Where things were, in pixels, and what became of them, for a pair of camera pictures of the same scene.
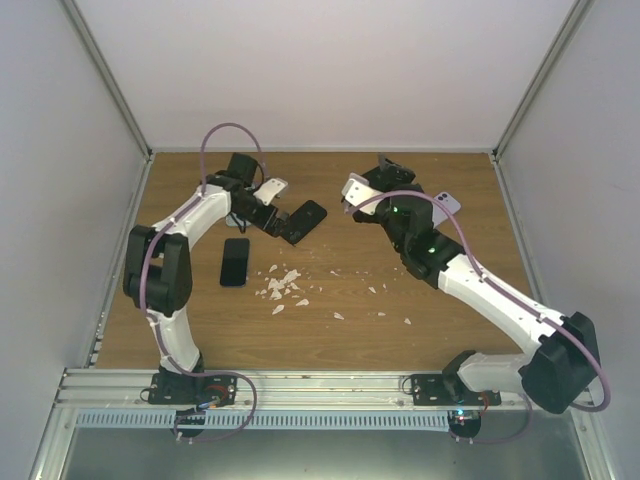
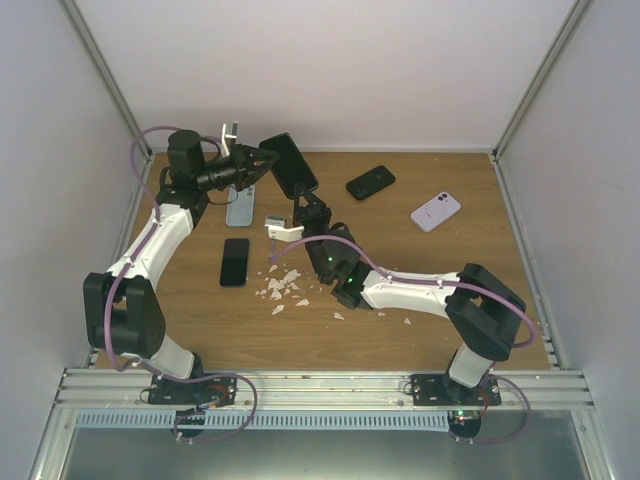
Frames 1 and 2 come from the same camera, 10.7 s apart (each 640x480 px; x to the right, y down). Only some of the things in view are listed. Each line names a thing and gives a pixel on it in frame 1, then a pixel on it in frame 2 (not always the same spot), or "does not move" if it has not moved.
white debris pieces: (285, 282) does not move
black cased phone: (302, 222) -> (291, 168)
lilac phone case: (439, 212) does not move
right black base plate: (432, 390) does not move
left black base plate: (167, 388) does not move
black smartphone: (235, 262) does not move
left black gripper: (265, 223) -> (248, 172)
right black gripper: (397, 172) -> (315, 212)
